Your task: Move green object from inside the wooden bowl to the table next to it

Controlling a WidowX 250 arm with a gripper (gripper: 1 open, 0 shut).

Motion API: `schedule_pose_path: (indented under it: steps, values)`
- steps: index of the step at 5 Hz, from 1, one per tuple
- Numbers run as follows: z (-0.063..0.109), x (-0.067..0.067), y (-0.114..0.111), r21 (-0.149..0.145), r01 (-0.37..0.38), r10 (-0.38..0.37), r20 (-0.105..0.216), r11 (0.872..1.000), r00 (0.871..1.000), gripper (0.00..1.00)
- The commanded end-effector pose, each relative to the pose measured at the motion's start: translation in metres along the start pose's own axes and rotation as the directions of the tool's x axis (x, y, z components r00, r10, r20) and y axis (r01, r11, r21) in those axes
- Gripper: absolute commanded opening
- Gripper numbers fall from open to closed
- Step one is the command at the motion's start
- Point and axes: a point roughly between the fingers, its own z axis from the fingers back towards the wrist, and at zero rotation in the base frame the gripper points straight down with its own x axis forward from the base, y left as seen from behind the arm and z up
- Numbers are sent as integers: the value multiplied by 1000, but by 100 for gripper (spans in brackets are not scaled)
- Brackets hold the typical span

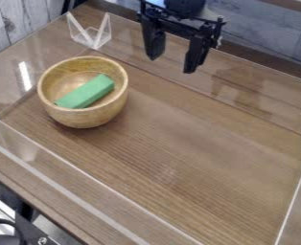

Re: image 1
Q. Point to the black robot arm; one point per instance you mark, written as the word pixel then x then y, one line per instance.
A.
pixel 181 31

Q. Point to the wooden bowl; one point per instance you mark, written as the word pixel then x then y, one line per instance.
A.
pixel 68 74

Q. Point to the black metal bracket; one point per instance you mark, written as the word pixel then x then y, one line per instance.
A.
pixel 32 234

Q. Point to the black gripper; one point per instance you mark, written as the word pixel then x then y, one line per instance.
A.
pixel 187 13

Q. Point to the clear acrylic corner bracket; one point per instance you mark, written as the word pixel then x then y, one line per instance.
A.
pixel 91 37

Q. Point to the green rectangular block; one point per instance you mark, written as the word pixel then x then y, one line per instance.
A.
pixel 88 93

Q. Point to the clear acrylic enclosure wall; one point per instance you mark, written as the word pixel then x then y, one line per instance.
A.
pixel 166 176

